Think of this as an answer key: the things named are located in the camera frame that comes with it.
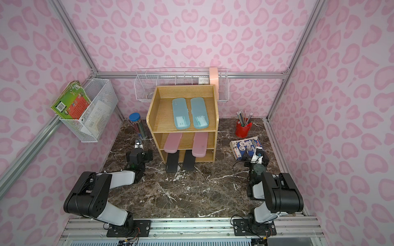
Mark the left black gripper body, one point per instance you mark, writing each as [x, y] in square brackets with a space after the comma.
[137, 155]

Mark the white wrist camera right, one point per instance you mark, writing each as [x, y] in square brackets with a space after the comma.
[258, 156]

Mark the pink box in basket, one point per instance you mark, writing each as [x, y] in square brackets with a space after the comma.
[214, 80]

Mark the pink pencil case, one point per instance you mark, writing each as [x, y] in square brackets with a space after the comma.
[172, 142]
[200, 144]

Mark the white mesh side basket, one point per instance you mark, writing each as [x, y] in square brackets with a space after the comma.
[90, 126]

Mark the red pencil cup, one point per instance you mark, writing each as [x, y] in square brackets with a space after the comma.
[242, 131]

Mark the teal pencil case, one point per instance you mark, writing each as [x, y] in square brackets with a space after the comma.
[180, 113]
[199, 113]

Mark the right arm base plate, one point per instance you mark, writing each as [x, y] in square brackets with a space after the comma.
[243, 227]

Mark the small white card in basket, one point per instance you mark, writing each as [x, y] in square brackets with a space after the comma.
[203, 81]

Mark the blue-capped pencil tube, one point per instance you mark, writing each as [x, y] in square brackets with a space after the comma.
[137, 123]

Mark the wooden three-tier shelf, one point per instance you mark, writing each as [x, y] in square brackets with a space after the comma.
[160, 119]

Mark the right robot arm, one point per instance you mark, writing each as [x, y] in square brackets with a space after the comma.
[277, 192]

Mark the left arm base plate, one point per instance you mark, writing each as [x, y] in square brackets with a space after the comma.
[139, 228]

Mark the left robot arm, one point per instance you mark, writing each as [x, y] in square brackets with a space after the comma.
[89, 196]

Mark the green red book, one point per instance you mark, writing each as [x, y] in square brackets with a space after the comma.
[72, 103]

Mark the blue white booklet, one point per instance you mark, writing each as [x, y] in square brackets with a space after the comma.
[248, 146]

